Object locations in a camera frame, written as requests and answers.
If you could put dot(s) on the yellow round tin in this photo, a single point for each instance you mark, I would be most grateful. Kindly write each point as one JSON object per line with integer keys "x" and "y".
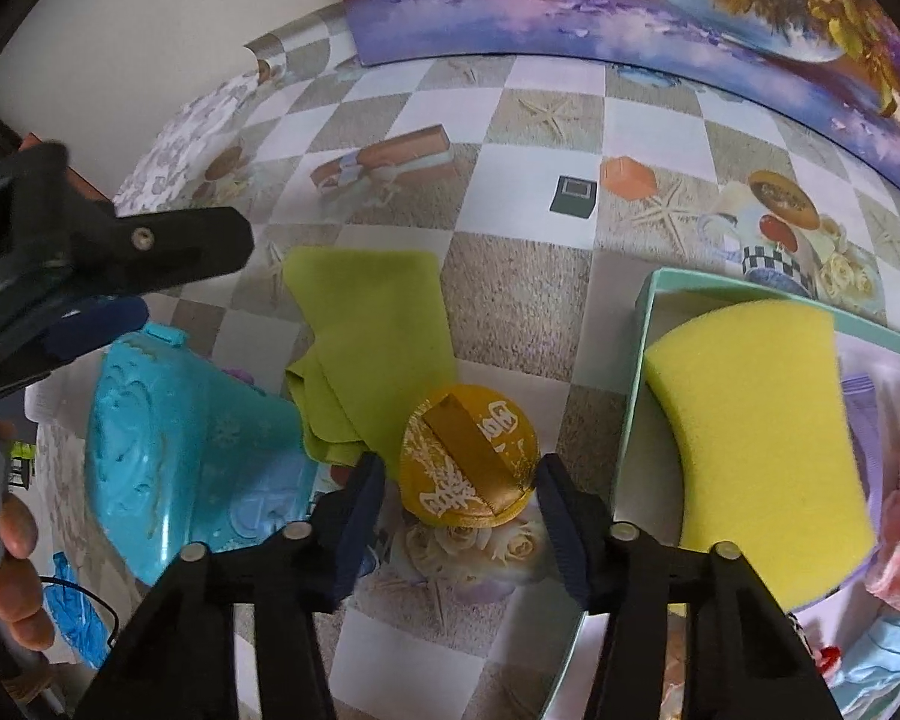
{"x": 457, "y": 457}

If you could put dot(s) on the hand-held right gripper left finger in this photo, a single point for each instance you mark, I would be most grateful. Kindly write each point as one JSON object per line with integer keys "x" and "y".
{"x": 356, "y": 517}

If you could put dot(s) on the teal plastic toy case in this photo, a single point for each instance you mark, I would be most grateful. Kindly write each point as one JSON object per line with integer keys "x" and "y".
{"x": 180, "y": 450}

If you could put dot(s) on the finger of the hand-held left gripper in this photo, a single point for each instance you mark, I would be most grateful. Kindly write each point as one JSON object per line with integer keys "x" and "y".
{"x": 97, "y": 326}
{"x": 172, "y": 244}

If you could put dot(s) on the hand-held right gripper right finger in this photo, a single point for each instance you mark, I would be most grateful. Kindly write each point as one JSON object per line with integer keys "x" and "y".
{"x": 562, "y": 532}

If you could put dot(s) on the yellow-green cloth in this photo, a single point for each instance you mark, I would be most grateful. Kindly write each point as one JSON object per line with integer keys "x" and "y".
{"x": 375, "y": 330}

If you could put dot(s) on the person's left hand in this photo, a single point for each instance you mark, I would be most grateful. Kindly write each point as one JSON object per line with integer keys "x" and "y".
{"x": 19, "y": 600}

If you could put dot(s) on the flower painting poster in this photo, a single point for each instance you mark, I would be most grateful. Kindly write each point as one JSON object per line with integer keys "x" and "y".
{"x": 570, "y": 15}

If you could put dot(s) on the teal shallow cardboard box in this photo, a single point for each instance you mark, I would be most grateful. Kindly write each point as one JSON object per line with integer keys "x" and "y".
{"x": 630, "y": 427}

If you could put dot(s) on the purple cloth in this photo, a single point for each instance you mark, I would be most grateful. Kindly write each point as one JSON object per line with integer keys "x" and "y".
{"x": 866, "y": 450}

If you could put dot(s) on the yellow sponge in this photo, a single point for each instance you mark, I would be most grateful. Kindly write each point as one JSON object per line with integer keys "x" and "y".
{"x": 757, "y": 427}

